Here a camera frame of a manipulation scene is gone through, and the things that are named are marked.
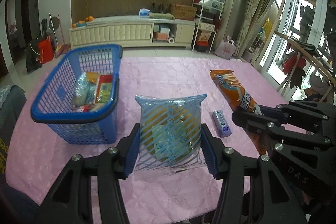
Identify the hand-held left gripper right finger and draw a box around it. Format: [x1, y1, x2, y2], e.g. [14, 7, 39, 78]
[201, 123, 311, 224]

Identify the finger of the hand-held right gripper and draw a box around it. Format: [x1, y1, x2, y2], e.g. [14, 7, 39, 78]
[232, 111, 332, 147]
[259, 101, 336, 125]

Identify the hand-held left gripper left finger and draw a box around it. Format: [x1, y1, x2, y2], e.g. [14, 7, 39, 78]
[37, 123, 141, 224]

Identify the purple candy roll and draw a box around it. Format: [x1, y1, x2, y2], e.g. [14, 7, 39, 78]
[212, 110, 233, 138]

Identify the orange snack packet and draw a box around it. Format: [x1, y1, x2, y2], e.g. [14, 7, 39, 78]
[209, 69, 267, 156]

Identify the light blue striped bread packet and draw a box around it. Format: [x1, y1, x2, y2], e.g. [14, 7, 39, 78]
[134, 94, 208, 172]

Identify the blue plastic basket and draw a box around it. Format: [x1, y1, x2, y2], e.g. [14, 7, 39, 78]
[31, 44, 123, 145]

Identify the red green snack packet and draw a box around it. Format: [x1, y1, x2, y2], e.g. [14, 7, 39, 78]
[93, 74, 114, 104]

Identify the clear light blue snack packet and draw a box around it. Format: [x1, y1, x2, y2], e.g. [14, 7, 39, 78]
[73, 72, 91, 105]

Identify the yellow snack packet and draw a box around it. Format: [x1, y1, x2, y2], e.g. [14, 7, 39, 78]
[85, 72, 101, 84]

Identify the red hanging garment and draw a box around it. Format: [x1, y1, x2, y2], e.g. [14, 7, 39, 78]
[282, 52, 306, 88]

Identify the wooden drying rack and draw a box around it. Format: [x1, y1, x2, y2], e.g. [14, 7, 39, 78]
[273, 31, 336, 104]

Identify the pink bag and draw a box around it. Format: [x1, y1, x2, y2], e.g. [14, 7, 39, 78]
[215, 36, 237, 60]

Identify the pink quilted table cover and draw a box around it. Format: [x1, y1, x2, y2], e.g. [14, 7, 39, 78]
[5, 56, 310, 222]

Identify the white metal rack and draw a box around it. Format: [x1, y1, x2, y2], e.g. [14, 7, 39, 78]
[192, 0, 224, 52]

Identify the glass balcony door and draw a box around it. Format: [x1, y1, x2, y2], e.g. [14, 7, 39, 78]
[259, 0, 328, 83]

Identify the patterned beige curtain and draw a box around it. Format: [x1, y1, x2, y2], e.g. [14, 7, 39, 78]
[236, 0, 268, 59]

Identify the orange flat box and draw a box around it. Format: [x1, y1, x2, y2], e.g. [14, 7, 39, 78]
[154, 31, 170, 41]

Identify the cream television cabinet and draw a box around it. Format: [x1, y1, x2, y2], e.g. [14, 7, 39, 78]
[69, 15, 196, 50]

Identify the red broom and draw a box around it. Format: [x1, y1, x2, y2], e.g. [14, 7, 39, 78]
[54, 12, 71, 58]

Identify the brown cardboard box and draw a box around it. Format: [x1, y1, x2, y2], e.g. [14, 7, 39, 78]
[172, 4, 197, 21]

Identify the grey patterned blanket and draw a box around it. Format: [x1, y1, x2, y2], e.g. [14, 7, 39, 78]
[0, 85, 27, 174]

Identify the red bag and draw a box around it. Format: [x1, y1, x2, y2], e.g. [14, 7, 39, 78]
[38, 36, 54, 63]

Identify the green folded cloth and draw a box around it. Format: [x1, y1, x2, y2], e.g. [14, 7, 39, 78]
[149, 12, 175, 20]

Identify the black bag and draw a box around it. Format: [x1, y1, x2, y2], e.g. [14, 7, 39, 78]
[26, 38, 44, 73]

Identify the black router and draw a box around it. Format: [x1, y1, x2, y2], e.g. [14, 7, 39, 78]
[151, 3, 168, 13]

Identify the white mop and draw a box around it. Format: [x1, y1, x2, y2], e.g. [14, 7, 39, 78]
[49, 13, 59, 48]

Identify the arched wooden frame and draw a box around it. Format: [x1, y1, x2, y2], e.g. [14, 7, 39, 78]
[249, 0, 285, 67]

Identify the brown doorway frame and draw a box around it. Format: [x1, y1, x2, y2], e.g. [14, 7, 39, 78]
[5, 0, 32, 64]

